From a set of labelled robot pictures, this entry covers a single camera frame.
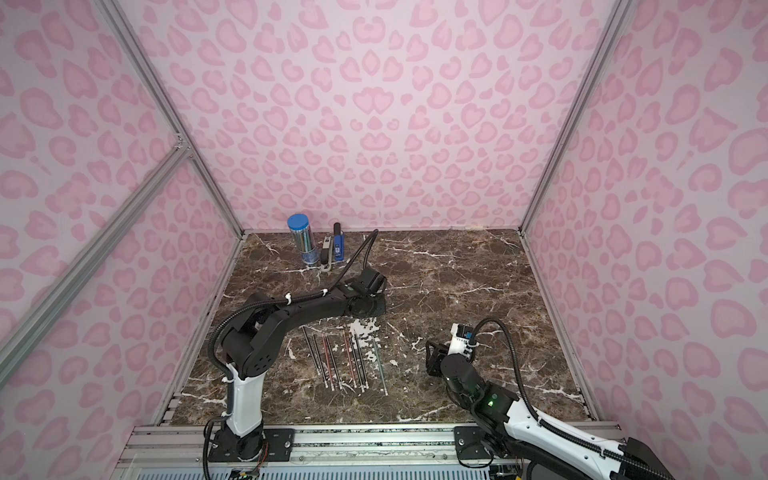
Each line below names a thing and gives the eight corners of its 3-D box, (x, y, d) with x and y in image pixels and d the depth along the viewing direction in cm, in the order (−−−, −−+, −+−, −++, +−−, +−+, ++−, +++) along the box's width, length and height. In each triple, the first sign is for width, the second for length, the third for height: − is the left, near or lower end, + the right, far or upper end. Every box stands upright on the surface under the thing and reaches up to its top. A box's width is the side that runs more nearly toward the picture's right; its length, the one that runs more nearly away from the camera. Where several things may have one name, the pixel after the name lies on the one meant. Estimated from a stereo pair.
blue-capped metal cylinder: (300, 265, 112) (285, 227, 97) (304, 252, 116) (289, 213, 101) (318, 265, 112) (305, 227, 97) (321, 252, 116) (309, 213, 101)
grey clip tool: (322, 272, 110) (319, 263, 106) (323, 244, 119) (321, 235, 115) (331, 271, 110) (328, 262, 107) (331, 244, 119) (329, 235, 115)
